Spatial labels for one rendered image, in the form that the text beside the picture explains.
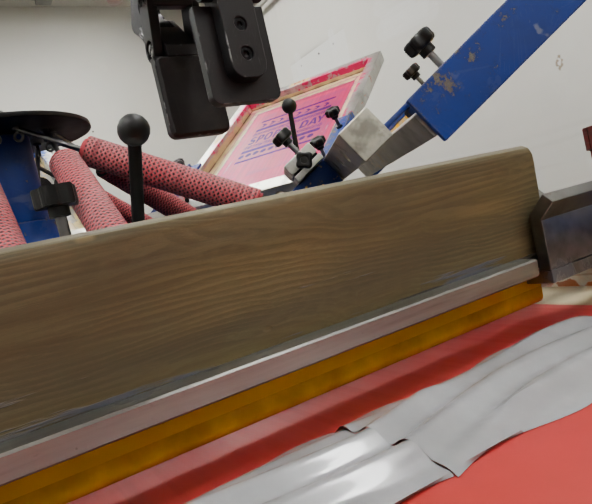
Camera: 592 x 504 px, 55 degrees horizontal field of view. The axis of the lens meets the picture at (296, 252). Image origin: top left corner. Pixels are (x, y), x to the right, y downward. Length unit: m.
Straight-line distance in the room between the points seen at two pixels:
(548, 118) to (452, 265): 2.25
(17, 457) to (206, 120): 0.17
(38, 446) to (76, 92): 4.50
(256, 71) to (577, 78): 2.28
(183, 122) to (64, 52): 4.49
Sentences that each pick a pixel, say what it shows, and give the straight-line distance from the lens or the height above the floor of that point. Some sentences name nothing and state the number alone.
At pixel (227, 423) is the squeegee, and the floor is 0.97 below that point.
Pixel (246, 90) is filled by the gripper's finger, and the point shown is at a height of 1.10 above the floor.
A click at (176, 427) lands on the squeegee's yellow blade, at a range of 0.25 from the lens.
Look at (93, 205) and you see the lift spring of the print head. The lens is 0.80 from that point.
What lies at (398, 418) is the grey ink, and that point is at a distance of 0.24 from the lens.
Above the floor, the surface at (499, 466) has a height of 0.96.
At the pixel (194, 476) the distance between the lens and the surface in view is 0.25.
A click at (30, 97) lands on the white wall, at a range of 4.62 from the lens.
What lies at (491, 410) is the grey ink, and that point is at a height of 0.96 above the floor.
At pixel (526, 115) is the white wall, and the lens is 2.61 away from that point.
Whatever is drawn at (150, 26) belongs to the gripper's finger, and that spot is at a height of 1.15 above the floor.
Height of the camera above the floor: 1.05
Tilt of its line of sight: 3 degrees down
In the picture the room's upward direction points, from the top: 13 degrees counter-clockwise
